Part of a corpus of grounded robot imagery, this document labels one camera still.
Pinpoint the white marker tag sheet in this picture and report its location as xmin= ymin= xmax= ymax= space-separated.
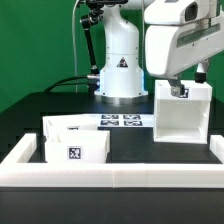
xmin=91 ymin=114 xmax=154 ymax=128

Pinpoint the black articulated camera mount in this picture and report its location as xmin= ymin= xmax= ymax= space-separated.
xmin=80 ymin=0 xmax=128 ymax=76

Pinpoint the white drawer tray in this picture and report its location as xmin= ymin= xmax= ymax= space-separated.
xmin=42 ymin=114 xmax=98 ymax=138
xmin=45 ymin=130 xmax=110 ymax=164

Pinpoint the white front drawer tray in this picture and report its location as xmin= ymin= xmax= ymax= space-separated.
xmin=45 ymin=130 xmax=110 ymax=164

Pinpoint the white drawer cabinet box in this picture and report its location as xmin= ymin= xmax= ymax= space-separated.
xmin=153 ymin=80 xmax=212 ymax=144

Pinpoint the white hanging cable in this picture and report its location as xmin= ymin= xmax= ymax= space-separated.
xmin=71 ymin=0 xmax=83 ymax=93

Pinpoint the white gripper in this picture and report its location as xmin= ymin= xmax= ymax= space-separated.
xmin=144 ymin=0 xmax=224 ymax=97

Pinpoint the white fence frame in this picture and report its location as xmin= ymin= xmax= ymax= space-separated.
xmin=0 ymin=133 xmax=224 ymax=188

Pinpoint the black base cable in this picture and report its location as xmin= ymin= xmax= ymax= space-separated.
xmin=43 ymin=75 xmax=101 ymax=93

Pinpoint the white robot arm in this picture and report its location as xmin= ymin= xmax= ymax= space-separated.
xmin=86 ymin=0 xmax=224 ymax=101

